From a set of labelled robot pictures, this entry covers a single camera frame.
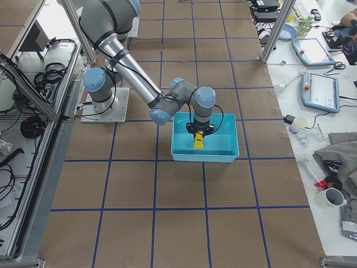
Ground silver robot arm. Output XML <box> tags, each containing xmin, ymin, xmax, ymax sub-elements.
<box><xmin>79</xmin><ymin>1</ymin><xmax>216</xmax><ymax>136</ymax></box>

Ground blue plate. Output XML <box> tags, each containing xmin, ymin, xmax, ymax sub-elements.
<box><xmin>278</xmin><ymin>24</ymin><xmax>297</xmax><ymax>42</ymax></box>

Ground coiled black cable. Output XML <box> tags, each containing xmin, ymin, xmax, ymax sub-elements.
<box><xmin>20</xmin><ymin>115</ymin><xmax>45</xmax><ymax>139</ymax></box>

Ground teach pendant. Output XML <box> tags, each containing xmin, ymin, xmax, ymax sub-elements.
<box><xmin>291</xmin><ymin>38</ymin><xmax>335</xmax><ymax>66</ymax></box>
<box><xmin>301</xmin><ymin>72</ymin><xmax>340</xmax><ymax>113</ymax></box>

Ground paper cup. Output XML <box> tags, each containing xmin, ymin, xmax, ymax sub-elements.
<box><xmin>288</xmin><ymin>117</ymin><xmax>307</xmax><ymax>134</ymax></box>

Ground white mug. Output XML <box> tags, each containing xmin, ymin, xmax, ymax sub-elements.
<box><xmin>314</xmin><ymin>188</ymin><xmax>347</xmax><ymax>208</ymax></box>

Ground near teach pendant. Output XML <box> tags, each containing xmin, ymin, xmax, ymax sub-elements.
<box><xmin>301</xmin><ymin>72</ymin><xmax>340</xmax><ymax>113</ymax></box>

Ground far teach pendant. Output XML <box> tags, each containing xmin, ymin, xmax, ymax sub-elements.
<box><xmin>291</xmin><ymin>38</ymin><xmax>335</xmax><ymax>66</ymax></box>

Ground turquoise plastic bin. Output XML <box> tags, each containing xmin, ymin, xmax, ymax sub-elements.
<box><xmin>171</xmin><ymin>112</ymin><xmax>239</xmax><ymax>162</ymax></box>

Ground black power adapter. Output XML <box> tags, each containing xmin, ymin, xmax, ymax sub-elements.
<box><xmin>283</xmin><ymin>114</ymin><xmax>295</xmax><ymax>125</ymax></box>

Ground yellow beetle toy car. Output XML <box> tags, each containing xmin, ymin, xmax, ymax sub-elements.
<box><xmin>194</xmin><ymin>130</ymin><xmax>204</xmax><ymax>150</ymax></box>

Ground grey electronics box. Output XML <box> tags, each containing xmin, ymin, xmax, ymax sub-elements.
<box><xmin>19</xmin><ymin>20</ymin><xmax>50</xmax><ymax>60</ymax></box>

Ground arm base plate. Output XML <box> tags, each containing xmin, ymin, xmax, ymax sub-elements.
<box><xmin>127</xmin><ymin>17</ymin><xmax>140</xmax><ymax>39</ymax></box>
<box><xmin>80</xmin><ymin>87</ymin><xmax>129</xmax><ymax>123</ymax></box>

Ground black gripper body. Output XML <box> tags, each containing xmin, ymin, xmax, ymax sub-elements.
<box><xmin>186</xmin><ymin>120</ymin><xmax>216</xmax><ymax>137</ymax></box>

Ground aluminium frame post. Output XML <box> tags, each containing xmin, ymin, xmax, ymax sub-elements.
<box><xmin>260</xmin><ymin>0</ymin><xmax>295</xmax><ymax>64</ymax></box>

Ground grey cloth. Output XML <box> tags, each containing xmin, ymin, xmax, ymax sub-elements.
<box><xmin>312</xmin><ymin>131</ymin><xmax>357</xmax><ymax>202</ymax></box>

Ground scissors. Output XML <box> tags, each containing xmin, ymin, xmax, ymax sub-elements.
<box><xmin>324</xmin><ymin>61</ymin><xmax>346</xmax><ymax>75</ymax></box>

